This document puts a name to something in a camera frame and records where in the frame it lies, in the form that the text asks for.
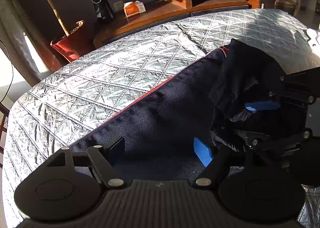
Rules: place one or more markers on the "white wall socket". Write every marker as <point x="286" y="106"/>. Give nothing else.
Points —
<point x="119" y="6"/>

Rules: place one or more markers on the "black cylindrical speaker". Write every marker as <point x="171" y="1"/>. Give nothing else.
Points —
<point x="102" y="6"/>

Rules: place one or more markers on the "grey quilted blanket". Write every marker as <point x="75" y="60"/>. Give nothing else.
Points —
<point x="100" y="73"/>

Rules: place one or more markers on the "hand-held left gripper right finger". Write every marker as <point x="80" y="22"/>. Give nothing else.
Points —
<point x="203" y="152"/>

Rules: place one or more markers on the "navy jacket with orange lining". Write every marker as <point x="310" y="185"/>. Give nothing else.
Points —
<point x="162" y="118"/>

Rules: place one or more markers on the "red plant pot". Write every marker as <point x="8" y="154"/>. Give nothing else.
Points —
<point x="71" y="44"/>

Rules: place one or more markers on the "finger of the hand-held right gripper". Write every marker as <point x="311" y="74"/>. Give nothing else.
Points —
<point x="262" y="105"/>
<point x="275" y="140"/>

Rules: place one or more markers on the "white object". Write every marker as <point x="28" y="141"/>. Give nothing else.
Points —
<point x="314" y="37"/>

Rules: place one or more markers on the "orange tissue pack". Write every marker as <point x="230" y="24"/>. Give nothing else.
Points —
<point x="134" y="9"/>

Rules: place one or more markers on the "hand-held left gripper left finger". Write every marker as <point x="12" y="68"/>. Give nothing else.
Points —
<point x="115" y="149"/>

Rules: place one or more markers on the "indoor tree plant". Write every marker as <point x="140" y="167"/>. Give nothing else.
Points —
<point x="53" y="8"/>

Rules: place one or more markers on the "beige curtain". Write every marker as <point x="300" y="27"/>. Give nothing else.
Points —
<point x="22" y="43"/>

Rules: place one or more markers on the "wooden television cabinet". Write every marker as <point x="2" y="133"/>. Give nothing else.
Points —
<point x="140" y="22"/>

